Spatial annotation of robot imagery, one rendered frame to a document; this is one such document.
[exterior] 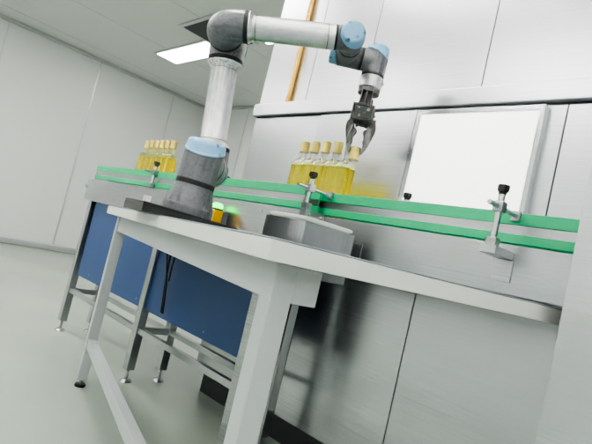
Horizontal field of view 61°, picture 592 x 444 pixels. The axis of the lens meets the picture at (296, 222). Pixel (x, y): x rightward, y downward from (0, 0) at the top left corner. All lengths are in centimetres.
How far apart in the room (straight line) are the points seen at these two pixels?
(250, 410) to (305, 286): 21
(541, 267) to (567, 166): 38
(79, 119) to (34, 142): 67
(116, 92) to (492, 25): 650
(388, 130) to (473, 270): 70
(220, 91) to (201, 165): 31
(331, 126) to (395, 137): 33
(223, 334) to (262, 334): 110
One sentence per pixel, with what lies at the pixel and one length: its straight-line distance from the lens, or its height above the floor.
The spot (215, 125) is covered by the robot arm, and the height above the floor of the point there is 107.
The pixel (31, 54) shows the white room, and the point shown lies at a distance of 751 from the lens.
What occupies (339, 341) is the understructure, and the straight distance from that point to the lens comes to 187.
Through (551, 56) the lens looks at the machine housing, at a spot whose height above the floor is 148.
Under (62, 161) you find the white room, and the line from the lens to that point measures 753.
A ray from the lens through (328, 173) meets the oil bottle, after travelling 179.
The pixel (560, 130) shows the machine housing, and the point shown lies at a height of 125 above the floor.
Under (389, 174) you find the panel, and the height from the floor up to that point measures 108.
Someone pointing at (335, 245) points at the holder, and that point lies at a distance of 148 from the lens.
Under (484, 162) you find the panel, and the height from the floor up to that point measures 114.
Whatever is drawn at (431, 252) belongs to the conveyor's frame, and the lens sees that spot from 145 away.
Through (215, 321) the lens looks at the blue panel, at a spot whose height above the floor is 42.
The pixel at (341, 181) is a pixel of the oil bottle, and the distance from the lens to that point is 174.
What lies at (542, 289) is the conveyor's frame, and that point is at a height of 79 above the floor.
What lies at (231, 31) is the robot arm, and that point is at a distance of 160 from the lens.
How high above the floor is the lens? 73
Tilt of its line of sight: 3 degrees up
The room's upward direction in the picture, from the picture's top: 13 degrees clockwise
